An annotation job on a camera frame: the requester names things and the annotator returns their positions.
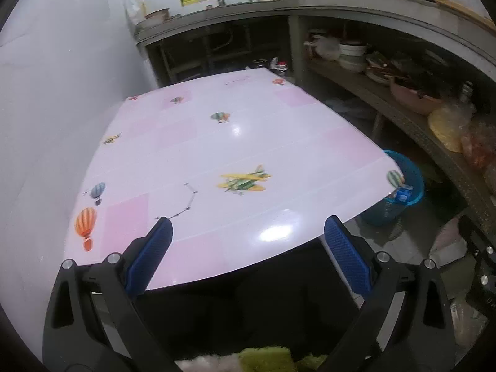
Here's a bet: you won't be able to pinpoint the blue toothpaste box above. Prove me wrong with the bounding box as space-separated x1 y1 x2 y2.
392 185 413 205

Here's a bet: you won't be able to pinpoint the blue plastic trash basket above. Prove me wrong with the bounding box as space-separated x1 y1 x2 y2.
361 149 425 227

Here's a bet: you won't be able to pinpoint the grey kitchen counter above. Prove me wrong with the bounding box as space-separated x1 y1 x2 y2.
135 0 495 80

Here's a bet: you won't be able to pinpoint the red food in plastic bag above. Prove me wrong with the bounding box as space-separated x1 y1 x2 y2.
461 118 495 172

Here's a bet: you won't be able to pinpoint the yellow food in plastic bag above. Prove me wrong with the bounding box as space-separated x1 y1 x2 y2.
428 103 474 153

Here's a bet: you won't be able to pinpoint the pink plastic basin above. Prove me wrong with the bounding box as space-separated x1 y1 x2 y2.
390 77 444 116

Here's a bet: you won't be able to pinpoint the stacked white bowls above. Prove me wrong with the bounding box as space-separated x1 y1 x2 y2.
338 41 367 74

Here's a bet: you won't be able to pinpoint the white plastic bag on shelf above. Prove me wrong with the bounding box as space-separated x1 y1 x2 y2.
304 35 340 61

